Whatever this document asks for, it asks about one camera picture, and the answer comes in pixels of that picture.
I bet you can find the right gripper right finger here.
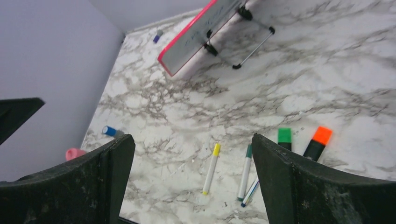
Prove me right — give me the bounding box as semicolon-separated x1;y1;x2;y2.
252;133;396;224

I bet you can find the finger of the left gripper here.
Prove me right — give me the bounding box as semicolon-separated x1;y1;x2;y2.
0;98;45;144

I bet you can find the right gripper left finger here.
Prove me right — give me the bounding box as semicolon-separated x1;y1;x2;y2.
0;134;135;224

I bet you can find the white black-tip marker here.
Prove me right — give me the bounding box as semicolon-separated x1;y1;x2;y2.
241;178;259;207

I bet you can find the white green-tip marker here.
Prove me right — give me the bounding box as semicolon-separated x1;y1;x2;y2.
237;144;252;202

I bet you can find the green black highlighter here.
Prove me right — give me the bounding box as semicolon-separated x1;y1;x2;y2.
277;127;292;151

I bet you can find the orange black highlighter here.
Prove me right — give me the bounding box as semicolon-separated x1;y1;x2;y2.
303;126;332;161

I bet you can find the white yellow-tip marker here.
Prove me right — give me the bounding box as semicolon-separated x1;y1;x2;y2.
202;143;220;195

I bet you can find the pink round object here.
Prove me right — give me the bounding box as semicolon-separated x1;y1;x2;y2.
65;148;86;161

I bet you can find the blue cylinder container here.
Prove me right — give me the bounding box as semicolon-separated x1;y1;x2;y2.
102;126;125;138

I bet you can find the small purple marker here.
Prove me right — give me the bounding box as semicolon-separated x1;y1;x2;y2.
153;30;163;43

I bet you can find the whiteboard metal stand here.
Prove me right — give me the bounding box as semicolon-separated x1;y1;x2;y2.
200;3;276;70

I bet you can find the pink framed whiteboard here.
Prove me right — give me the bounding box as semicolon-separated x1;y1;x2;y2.
157;0;246;77

